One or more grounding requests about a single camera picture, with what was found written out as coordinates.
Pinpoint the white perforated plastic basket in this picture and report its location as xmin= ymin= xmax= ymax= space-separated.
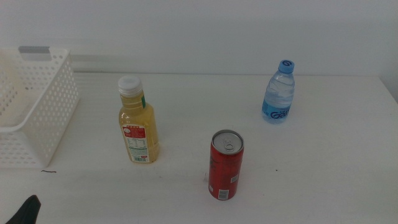
xmin=0 ymin=46 xmax=79 ymax=169

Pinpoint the red soda can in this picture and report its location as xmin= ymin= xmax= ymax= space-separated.
xmin=208 ymin=129 xmax=245 ymax=201

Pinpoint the clear water bottle blue cap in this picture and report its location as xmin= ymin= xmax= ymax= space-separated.
xmin=261 ymin=59 xmax=296 ymax=125

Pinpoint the yellow tea bottle white cap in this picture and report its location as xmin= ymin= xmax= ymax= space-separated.
xmin=118 ymin=75 xmax=161 ymax=164

